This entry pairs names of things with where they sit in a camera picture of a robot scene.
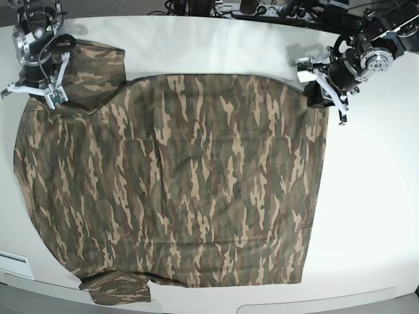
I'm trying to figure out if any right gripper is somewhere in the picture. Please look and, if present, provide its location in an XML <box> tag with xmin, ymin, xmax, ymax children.
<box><xmin>19</xmin><ymin>54</ymin><xmax>59</xmax><ymax>89</ymax></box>

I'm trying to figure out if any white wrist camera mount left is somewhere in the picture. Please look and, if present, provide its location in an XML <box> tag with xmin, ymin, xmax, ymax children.
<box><xmin>295</xmin><ymin>46</ymin><xmax>348</xmax><ymax>126</ymax></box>

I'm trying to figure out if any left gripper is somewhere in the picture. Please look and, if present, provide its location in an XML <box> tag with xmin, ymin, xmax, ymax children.
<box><xmin>303</xmin><ymin>60</ymin><xmax>362</xmax><ymax>109</ymax></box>

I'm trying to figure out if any white label plate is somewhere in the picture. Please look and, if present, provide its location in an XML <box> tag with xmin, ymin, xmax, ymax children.
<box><xmin>0</xmin><ymin>251</ymin><xmax>34</xmax><ymax>280</ymax></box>

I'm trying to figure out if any camouflage T-shirt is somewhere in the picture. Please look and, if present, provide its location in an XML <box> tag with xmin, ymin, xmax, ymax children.
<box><xmin>13</xmin><ymin>41</ymin><xmax>329</xmax><ymax>305</ymax></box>

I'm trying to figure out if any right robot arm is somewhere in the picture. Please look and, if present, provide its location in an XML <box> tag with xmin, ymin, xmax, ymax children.
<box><xmin>8</xmin><ymin>1</ymin><xmax>77</xmax><ymax>90</ymax></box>

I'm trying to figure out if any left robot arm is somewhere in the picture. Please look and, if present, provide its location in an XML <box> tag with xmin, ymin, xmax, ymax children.
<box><xmin>297</xmin><ymin>1</ymin><xmax>418</xmax><ymax>113</ymax></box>

